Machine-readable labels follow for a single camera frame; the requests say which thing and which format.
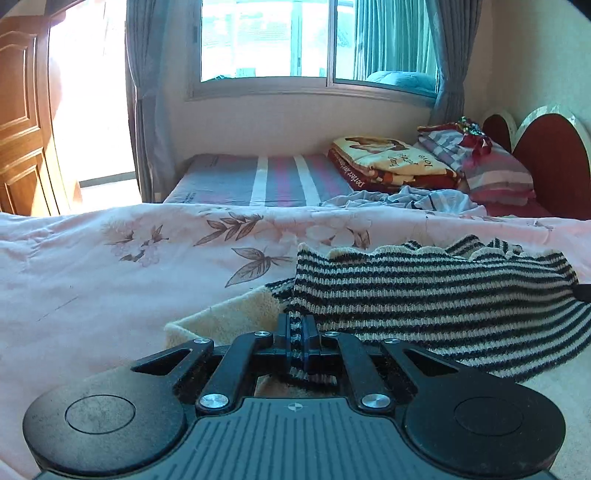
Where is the sliding glass window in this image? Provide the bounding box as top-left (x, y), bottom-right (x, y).
top-left (187, 0), bottom-right (439, 109)

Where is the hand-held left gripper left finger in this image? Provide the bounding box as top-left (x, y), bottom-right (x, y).
top-left (130, 314), bottom-right (296, 415)

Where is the blue quilt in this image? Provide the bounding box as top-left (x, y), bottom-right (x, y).
top-left (367, 70), bottom-right (437, 97)

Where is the red ribbon decoration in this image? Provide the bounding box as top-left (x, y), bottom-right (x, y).
top-left (455, 117), bottom-right (495, 160)

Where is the folded printed blanket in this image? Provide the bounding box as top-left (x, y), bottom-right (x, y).
top-left (329, 135), bottom-right (462, 190)

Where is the pink floral bedsheet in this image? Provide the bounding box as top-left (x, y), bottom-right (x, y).
top-left (0, 203), bottom-right (591, 480)

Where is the grey curtain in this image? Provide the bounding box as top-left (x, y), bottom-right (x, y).
top-left (425, 0), bottom-right (483, 125)
top-left (124, 0), bottom-right (178, 204)

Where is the folded plaid cloth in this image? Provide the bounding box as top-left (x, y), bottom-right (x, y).
top-left (417, 124), bottom-right (467, 174)

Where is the cream striped knit sweater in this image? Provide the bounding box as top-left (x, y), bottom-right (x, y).
top-left (164, 234), bottom-right (591, 385)

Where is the crumpled pale striped cloth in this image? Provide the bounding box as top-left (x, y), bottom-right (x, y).
top-left (321, 186), bottom-right (488, 215)

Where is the red scalloped headboard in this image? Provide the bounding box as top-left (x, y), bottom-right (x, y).
top-left (481, 105), bottom-right (591, 217)

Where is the brown wooden door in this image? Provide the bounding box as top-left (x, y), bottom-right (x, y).
top-left (0, 16), bottom-right (84, 217)

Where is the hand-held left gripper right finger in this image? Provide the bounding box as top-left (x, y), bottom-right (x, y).
top-left (298, 316), bottom-right (462, 411)

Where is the striped mattress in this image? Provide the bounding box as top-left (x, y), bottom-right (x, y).
top-left (163, 154), bottom-right (356, 207)

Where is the striped pillow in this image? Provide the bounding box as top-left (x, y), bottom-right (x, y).
top-left (462, 143), bottom-right (536, 206)

